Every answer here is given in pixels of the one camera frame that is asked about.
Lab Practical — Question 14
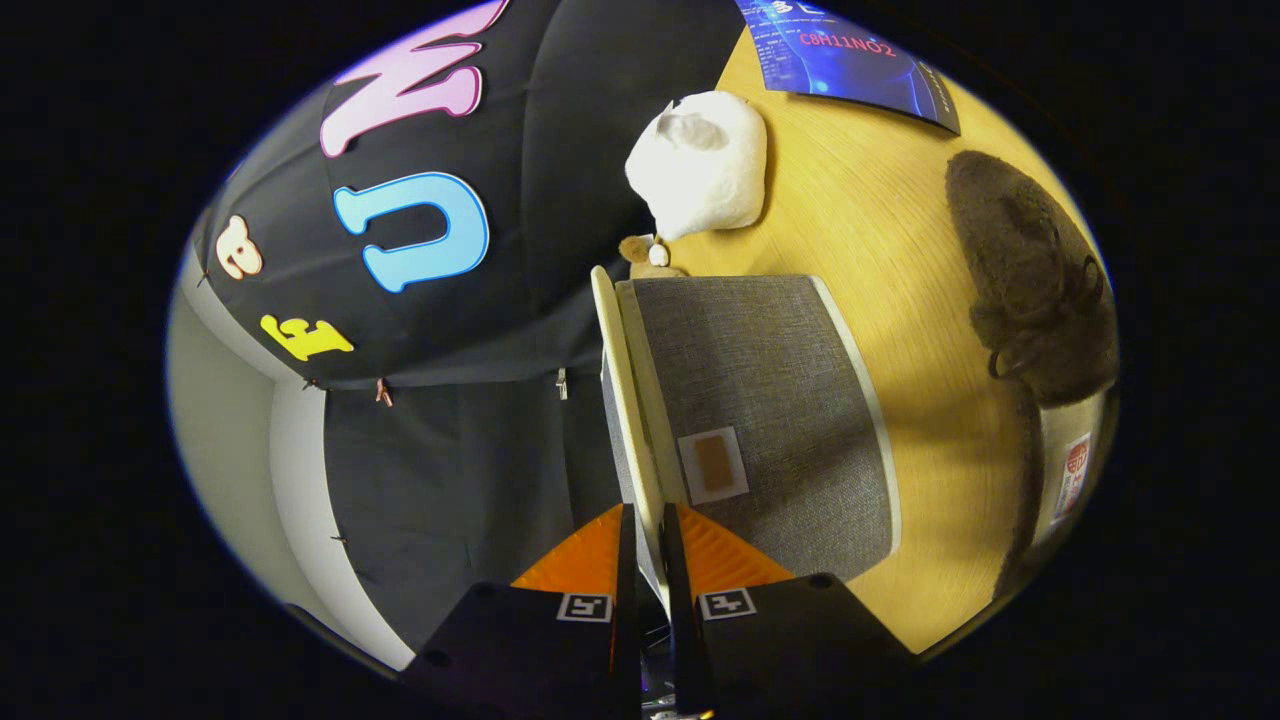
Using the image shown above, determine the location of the black backdrop cloth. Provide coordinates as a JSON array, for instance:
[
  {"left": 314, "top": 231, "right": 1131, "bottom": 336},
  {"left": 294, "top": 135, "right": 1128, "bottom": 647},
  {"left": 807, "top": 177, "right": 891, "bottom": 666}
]
[{"left": 190, "top": 0, "right": 746, "bottom": 651}]

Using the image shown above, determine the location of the grey fabric storage box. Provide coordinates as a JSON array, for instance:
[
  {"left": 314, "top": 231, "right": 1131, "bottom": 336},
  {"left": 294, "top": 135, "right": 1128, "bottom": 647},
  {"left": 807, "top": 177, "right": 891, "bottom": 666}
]
[{"left": 600, "top": 272, "right": 903, "bottom": 601}]

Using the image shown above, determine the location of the small brown plush toy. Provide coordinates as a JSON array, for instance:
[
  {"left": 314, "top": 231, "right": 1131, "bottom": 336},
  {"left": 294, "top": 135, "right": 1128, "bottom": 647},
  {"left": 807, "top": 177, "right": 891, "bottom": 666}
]
[{"left": 618, "top": 233, "right": 691, "bottom": 281}]

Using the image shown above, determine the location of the blue book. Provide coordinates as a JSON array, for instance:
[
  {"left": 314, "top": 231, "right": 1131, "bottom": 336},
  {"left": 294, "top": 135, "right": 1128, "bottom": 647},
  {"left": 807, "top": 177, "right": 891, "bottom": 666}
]
[{"left": 735, "top": 0, "right": 961, "bottom": 136}]

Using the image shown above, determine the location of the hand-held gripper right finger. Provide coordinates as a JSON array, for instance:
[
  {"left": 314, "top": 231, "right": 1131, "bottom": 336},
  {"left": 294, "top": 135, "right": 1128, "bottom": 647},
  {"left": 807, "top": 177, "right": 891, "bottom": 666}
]
[{"left": 660, "top": 502, "right": 919, "bottom": 720}]

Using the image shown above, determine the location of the white plush toy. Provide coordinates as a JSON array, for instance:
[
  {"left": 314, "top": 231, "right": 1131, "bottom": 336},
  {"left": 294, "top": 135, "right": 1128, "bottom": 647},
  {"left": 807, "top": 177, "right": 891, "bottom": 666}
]
[{"left": 625, "top": 90, "right": 769, "bottom": 243}]

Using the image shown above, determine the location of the brown fuzzy shoe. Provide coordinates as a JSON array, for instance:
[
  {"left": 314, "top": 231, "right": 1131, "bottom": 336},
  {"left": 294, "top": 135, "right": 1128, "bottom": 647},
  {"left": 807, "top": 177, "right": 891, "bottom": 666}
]
[{"left": 945, "top": 150, "right": 1121, "bottom": 601}]

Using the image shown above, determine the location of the fabric storage box lid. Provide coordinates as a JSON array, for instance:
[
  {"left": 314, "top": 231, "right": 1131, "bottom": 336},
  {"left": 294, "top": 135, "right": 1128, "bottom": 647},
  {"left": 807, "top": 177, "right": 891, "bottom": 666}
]
[{"left": 590, "top": 265, "right": 669, "bottom": 606}]

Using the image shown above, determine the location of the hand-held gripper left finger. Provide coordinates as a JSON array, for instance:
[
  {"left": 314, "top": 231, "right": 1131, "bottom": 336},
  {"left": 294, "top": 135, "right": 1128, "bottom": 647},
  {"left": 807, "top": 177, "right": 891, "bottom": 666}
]
[{"left": 398, "top": 502, "right": 643, "bottom": 720}]

